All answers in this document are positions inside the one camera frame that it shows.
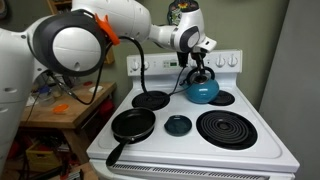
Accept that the red object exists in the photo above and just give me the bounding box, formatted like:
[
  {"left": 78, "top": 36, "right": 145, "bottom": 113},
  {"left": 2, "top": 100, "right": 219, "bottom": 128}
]
[{"left": 97, "top": 99, "right": 116, "bottom": 122}]

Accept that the black frying pan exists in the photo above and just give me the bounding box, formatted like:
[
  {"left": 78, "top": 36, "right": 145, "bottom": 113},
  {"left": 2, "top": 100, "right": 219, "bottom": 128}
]
[{"left": 105, "top": 106, "right": 157, "bottom": 167}]

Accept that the blue teapot kettle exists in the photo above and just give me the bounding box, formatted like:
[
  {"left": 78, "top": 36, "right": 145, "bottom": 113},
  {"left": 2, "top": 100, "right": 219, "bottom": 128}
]
[{"left": 184, "top": 66, "right": 221, "bottom": 105}]

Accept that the small orange object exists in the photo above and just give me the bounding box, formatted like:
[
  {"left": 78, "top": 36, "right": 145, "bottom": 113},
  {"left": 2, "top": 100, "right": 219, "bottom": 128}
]
[{"left": 52, "top": 103, "right": 70, "bottom": 115}]

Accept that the colourful decorative wall plate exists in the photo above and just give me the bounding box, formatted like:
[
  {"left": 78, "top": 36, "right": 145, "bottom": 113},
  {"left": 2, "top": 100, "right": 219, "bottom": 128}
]
[{"left": 167, "top": 0, "right": 200, "bottom": 27}]

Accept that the clear plastic container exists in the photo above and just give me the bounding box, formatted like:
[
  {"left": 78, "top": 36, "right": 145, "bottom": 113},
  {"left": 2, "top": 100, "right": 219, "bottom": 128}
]
[{"left": 37, "top": 84, "right": 57, "bottom": 104}]

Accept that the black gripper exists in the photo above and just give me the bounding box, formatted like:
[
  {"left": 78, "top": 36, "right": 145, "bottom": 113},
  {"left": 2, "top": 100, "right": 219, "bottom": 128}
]
[{"left": 190, "top": 49, "right": 208, "bottom": 75}]

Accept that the white refrigerator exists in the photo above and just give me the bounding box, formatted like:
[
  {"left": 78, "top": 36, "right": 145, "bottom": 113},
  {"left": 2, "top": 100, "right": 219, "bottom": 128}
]
[{"left": 259, "top": 0, "right": 320, "bottom": 180}]

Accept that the yellow crate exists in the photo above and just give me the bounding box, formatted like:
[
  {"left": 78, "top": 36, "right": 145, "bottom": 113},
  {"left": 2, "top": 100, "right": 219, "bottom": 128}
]
[{"left": 25, "top": 141, "right": 63, "bottom": 172}]

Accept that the orange cable clip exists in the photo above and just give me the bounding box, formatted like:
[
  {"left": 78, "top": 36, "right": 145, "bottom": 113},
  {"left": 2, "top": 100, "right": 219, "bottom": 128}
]
[{"left": 94, "top": 13, "right": 121, "bottom": 47}]

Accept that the wooden table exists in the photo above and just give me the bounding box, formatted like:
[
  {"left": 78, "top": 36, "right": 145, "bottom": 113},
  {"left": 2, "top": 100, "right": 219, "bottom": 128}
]
[{"left": 19, "top": 81, "right": 118, "bottom": 165}]

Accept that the small white object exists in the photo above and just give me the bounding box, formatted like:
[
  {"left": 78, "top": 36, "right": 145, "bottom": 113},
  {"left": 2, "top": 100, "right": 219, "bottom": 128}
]
[{"left": 87, "top": 85, "right": 105, "bottom": 94}]

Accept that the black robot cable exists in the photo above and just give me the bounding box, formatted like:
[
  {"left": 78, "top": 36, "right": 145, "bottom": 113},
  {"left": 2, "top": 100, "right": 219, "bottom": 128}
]
[{"left": 46, "top": 35, "right": 188, "bottom": 106}]

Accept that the white electric stove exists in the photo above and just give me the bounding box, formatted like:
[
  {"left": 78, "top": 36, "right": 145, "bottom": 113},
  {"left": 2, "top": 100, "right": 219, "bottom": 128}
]
[{"left": 85, "top": 49, "right": 300, "bottom": 180}]

